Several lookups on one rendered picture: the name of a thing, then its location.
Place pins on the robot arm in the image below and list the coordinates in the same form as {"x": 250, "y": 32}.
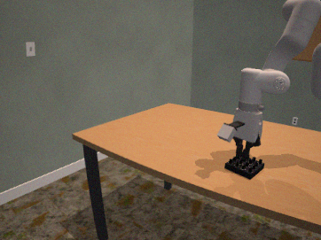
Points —
{"x": 253, "y": 82}

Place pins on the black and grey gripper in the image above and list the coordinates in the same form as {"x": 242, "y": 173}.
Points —
{"x": 251, "y": 132}

